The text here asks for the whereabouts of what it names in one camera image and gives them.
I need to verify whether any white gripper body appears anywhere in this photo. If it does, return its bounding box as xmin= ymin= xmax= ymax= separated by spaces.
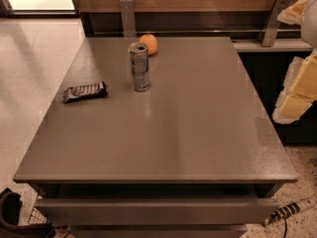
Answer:
xmin=301 ymin=0 xmax=317 ymax=49

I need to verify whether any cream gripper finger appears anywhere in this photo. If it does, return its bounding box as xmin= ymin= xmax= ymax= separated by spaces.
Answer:
xmin=277 ymin=0 xmax=309 ymax=25
xmin=272 ymin=53 xmax=317 ymax=124

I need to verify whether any silver redbull can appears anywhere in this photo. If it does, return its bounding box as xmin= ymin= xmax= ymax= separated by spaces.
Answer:
xmin=128 ymin=42 xmax=151 ymax=92

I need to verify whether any white power strip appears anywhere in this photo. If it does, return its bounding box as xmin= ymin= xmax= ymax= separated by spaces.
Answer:
xmin=263 ymin=197 xmax=316 ymax=226

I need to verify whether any orange fruit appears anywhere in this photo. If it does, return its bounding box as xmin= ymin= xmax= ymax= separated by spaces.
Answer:
xmin=139 ymin=34 xmax=159 ymax=56

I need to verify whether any dark snack bar wrapper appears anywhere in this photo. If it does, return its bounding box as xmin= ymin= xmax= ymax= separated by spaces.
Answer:
xmin=62 ymin=81 xmax=108 ymax=103

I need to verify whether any dark curved object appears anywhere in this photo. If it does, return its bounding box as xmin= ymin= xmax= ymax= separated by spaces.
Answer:
xmin=0 ymin=188 xmax=55 ymax=238

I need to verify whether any right metal bracket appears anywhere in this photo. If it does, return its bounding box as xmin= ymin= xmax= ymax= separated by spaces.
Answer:
xmin=261 ymin=0 xmax=290 ymax=48

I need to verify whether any metal bracket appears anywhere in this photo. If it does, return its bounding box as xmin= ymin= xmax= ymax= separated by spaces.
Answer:
xmin=261 ymin=0 xmax=290 ymax=48
xmin=119 ymin=0 xmax=137 ymax=38

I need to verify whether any black cable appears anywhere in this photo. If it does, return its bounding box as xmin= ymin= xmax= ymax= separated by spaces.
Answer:
xmin=282 ymin=216 xmax=289 ymax=238

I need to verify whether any left metal bracket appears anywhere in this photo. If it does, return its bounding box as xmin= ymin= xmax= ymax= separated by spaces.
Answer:
xmin=119 ymin=0 xmax=137 ymax=38

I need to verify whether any wire mesh basket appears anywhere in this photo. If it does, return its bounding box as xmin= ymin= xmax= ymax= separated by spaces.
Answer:
xmin=28 ymin=207 xmax=48 ymax=224

